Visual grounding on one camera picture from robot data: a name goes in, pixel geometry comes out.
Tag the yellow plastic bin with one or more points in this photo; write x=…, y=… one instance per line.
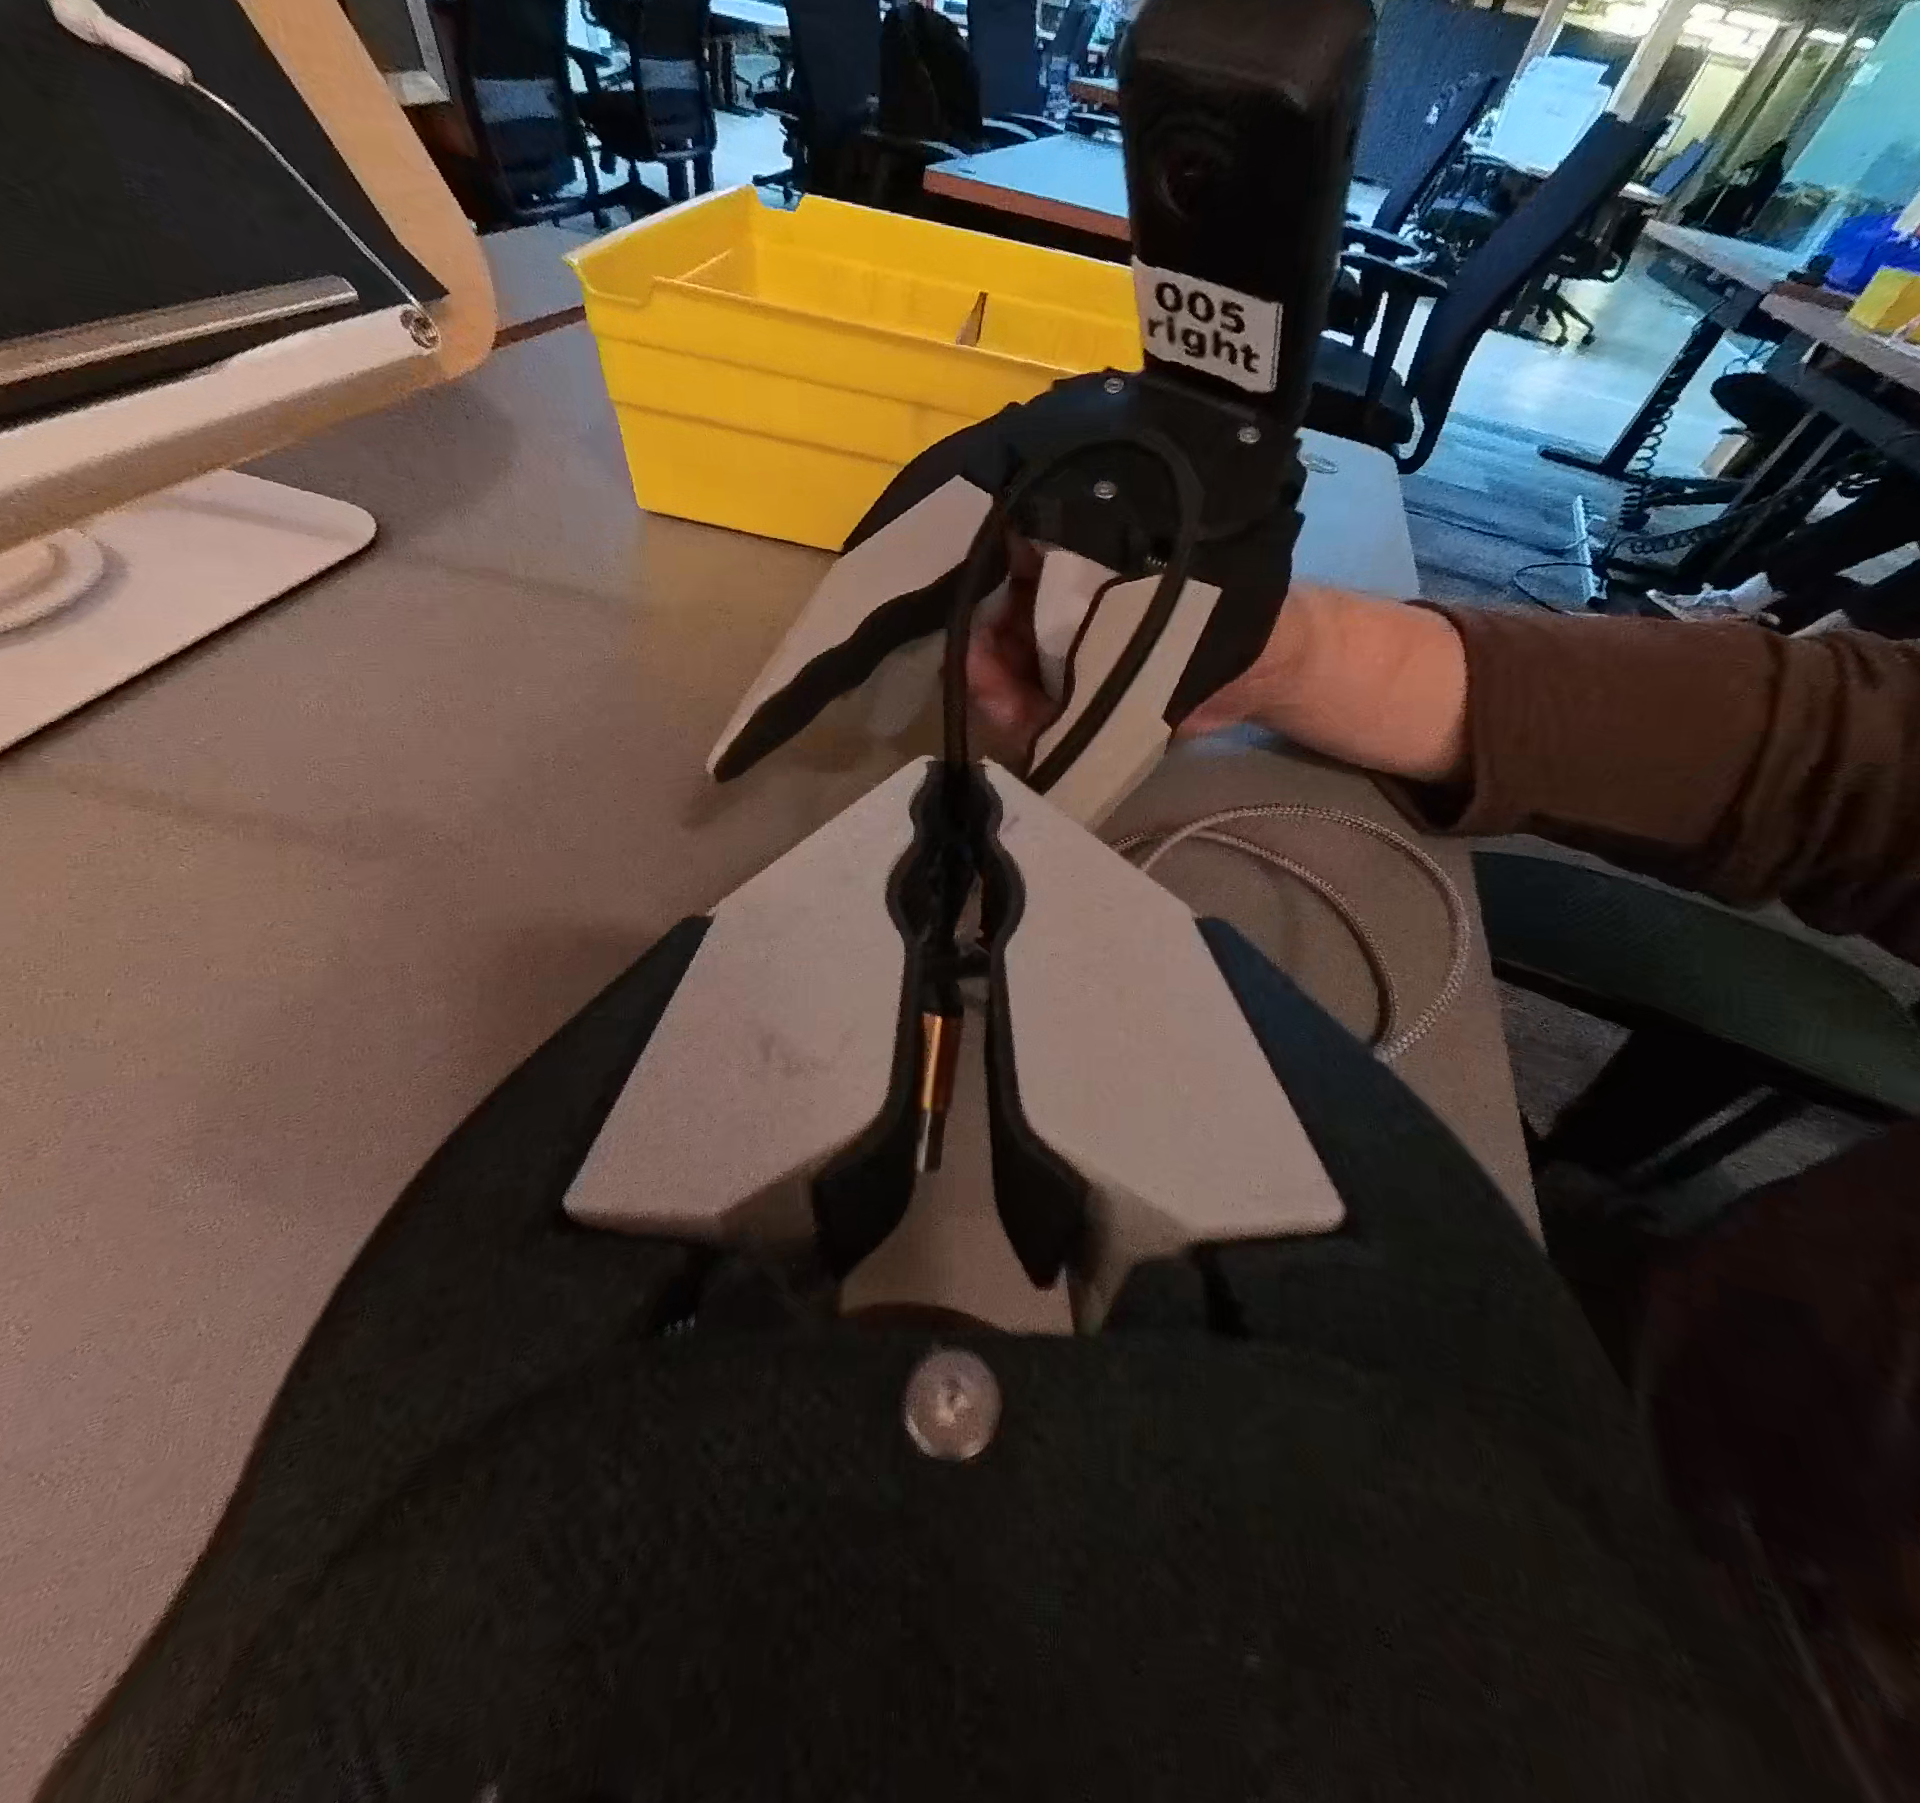
x=781, y=378

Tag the grey office desk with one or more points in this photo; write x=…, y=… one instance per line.
x=1034, y=176

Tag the white display stand base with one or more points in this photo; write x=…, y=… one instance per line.
x=164, y=588

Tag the white power strip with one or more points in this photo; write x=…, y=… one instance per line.
x=1586, y=544

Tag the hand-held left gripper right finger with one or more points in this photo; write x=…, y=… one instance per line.
x=1154, y=1067

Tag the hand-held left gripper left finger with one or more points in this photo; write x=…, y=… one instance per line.
x=720, y=1067

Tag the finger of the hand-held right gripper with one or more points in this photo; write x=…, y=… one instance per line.
x=885, y=574

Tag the dark green chair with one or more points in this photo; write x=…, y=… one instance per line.
x=1694, y=964

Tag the person's right forearm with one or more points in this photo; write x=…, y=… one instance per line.
x=1694, y=768

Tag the black office chair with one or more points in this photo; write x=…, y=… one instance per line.
x=518, y=48
x=841, y=48
x=1501, y=272
x=674, y=32

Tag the person's right hand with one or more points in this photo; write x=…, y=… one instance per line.
x=1350, y=678

